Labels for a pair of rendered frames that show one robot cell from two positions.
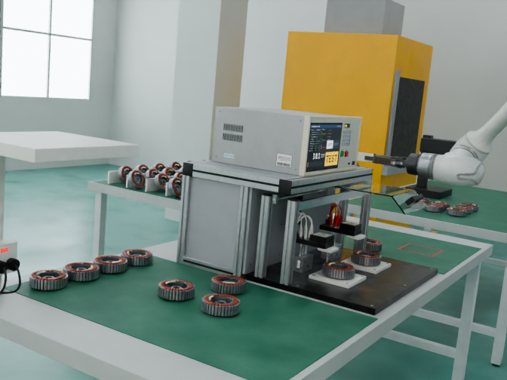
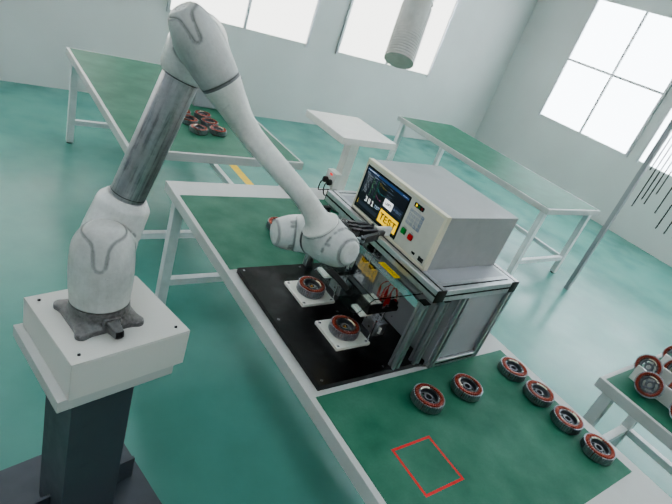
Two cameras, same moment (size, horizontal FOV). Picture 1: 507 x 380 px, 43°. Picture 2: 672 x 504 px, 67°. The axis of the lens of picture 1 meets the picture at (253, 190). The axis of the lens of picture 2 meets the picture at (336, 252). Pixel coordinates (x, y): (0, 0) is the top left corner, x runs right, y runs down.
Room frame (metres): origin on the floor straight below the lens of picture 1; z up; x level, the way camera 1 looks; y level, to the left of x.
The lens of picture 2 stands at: (2.65, -1.93, 1.85)
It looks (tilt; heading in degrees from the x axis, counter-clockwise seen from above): 27 degrees down; 105
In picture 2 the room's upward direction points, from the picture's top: 20 degrees clockwise
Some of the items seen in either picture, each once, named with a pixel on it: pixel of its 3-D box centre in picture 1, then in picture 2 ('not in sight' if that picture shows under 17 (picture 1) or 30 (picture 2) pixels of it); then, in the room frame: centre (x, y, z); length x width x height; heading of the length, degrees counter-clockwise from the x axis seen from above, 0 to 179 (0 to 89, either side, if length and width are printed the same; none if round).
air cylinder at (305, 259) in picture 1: (302, 262); not in sight; (2.24, -0.20, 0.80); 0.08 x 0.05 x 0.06; 148
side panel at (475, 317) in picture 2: not in sight; (468, 327); (2.75, -0.21, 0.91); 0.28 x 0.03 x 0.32; 58
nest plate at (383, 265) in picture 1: (365, 264); (342, 332); (2.37, -0.45, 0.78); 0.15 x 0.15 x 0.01; 58
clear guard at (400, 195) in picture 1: (375, 195); (374, 281); (2.41, -0.46, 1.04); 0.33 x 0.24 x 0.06; 58
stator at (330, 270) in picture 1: (338, 270); (311, 287); (2.16, -0.32, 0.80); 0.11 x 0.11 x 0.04
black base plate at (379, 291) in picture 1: (348, 274); (327, 314); (2.27, -0.37, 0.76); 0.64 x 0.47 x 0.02; 148
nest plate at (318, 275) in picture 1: (337, 277); (309, 292); (2.16, -0.32, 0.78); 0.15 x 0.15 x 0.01; 58
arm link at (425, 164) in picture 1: (428, 166); not in sight; (2.23, -0.60, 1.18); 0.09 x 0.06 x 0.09; 148
